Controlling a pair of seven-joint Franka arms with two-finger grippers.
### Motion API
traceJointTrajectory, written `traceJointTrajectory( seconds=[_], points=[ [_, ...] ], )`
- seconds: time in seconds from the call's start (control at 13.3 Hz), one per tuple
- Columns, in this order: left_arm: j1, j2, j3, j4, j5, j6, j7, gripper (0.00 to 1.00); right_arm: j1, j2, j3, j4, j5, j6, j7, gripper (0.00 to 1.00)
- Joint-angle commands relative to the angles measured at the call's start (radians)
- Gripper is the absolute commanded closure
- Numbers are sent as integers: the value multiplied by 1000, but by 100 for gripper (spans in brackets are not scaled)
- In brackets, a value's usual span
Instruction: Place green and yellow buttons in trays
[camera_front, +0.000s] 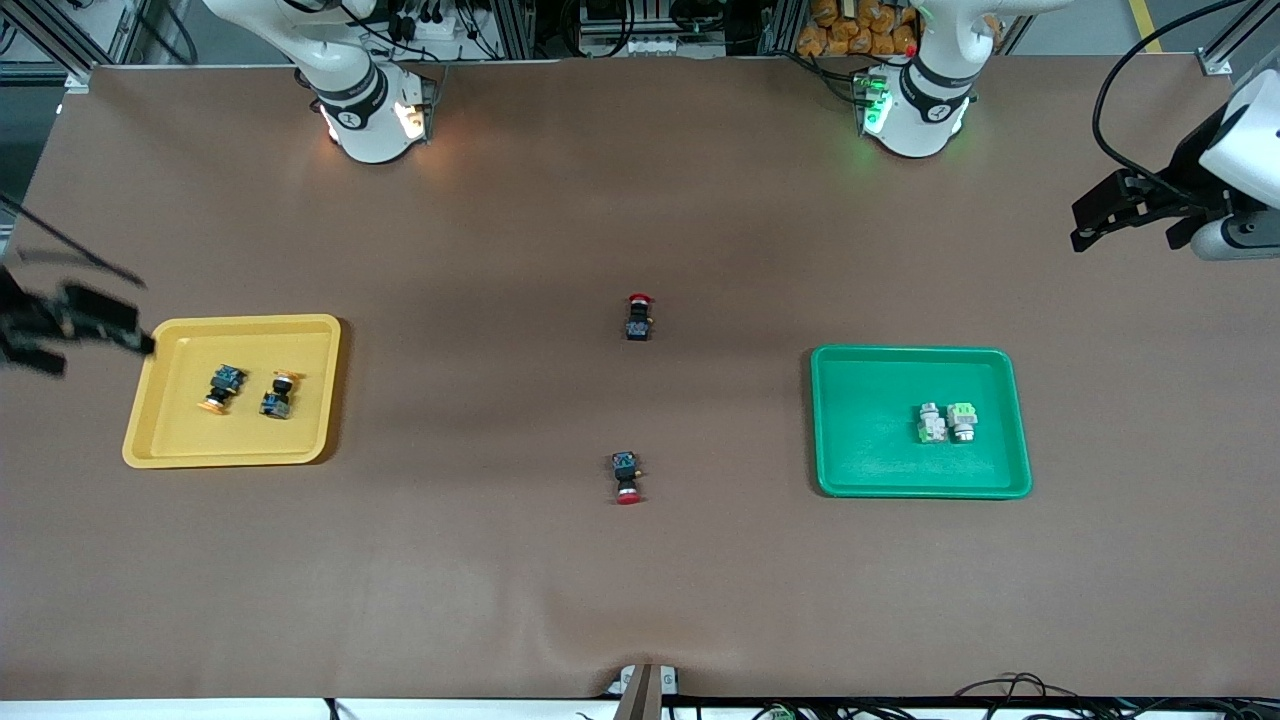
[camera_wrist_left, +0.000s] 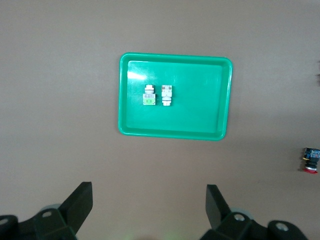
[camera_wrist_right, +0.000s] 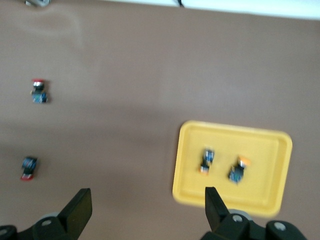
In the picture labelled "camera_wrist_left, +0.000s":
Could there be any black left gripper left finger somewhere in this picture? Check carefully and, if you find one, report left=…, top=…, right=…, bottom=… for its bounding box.
left=0, top=181, right=94, bottom=240

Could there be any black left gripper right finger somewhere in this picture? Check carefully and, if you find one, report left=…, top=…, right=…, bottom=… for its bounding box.
left=199, top=184, right=309, bottom=240

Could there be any green push button white body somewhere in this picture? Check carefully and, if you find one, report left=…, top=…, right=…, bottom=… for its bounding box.
left=142, top=84, right=157, bottom=107
left=160, top=84, right=174, bottom=107

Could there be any brown table mat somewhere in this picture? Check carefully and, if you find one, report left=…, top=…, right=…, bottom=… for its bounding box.
left=0, top=0, right=320, bottom=240

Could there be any green plastic tray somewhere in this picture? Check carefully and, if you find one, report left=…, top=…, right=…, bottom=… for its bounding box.
left=117, top=51, right=234, bottom=142

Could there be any blue black switch component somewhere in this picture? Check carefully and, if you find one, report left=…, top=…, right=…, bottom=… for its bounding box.
left=301, top=146, right=320, bottom=175

